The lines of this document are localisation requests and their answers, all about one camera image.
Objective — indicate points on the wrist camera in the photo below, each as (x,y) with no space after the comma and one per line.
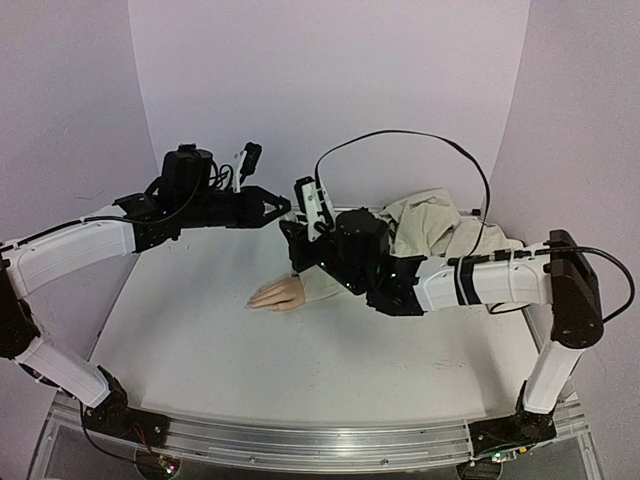
(316,207)
(233,177)

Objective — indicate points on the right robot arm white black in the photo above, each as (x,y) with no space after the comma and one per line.
(355,253)

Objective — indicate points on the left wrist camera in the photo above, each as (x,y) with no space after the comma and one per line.
(233,177)

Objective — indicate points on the mannequin hand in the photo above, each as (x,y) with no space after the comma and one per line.
(284,295)

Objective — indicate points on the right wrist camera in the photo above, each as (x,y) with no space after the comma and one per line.
(316,207)

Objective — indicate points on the clear nail polish bottle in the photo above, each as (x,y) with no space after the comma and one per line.
(289,217)

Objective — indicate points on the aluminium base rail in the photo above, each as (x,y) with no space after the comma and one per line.
(185,447)

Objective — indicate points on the beige sleeve cloth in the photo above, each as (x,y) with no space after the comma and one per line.
(426,224)

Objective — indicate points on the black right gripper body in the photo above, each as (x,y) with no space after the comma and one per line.
(298,245)

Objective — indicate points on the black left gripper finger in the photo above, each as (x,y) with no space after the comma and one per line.
(258,196)
(259,219)

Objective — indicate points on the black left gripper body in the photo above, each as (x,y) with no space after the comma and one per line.
(200,211)

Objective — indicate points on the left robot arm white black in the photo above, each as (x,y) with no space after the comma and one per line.
(191,192)

